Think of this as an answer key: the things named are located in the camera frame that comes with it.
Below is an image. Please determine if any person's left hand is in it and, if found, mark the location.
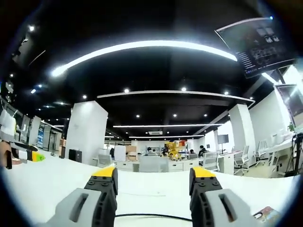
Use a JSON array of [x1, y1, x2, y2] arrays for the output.
[[0, 140, 11, 168]]

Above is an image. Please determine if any yellow machine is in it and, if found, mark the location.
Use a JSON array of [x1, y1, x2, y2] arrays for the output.
[[165, 141, 183, 162]]

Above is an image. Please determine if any white desk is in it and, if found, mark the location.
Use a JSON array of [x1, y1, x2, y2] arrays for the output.
[[1, 155, 299, 227]]

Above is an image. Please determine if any brown cardboard box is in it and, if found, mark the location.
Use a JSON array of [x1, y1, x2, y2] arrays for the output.
[[126, 145, 138, 162]]

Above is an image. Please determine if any grey office chair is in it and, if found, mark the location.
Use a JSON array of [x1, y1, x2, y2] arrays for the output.
[[97, 154, 114, 168]]

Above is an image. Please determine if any black tripod stand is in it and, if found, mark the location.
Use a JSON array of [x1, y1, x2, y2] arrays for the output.
[[285, 133, 303, 177]]

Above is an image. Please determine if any white board panel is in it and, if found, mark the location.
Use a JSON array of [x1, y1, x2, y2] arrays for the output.
[[114, 145, 126, 162]]

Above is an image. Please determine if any hanging dark monitor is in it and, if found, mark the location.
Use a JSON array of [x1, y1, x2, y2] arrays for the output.
[[214, 16, 298, 79]]

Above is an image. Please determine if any wall screen with white frame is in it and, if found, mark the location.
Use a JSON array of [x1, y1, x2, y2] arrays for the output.
[[274, 83, 303, 124]]

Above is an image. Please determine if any white office chair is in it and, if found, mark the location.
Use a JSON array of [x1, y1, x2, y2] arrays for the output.
[[234, 145, 250, 176], [253, 140, 268, 166], [202, 151, 220, 172]]

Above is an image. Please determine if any black cabinet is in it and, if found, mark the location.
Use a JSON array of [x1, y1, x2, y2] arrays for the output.
[[68, 148, 82, 163]]

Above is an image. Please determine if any long curved ceiling light strip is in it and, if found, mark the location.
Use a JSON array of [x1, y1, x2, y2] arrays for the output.
[[51, 40, 239, 78]]

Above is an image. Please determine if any colourful printed card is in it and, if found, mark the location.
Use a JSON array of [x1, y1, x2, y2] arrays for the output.
[[252, 206, 283, 223]]

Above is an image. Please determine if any black data cable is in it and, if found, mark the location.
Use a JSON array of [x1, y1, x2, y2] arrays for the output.
[[115, 213, 194, 223]]

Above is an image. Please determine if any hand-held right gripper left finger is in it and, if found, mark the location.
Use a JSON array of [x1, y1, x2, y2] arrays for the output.
[[45, 166, 119, 227]]

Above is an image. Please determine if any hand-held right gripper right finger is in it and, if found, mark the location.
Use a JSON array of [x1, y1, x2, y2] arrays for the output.
[[189, 166, 259, 227]]

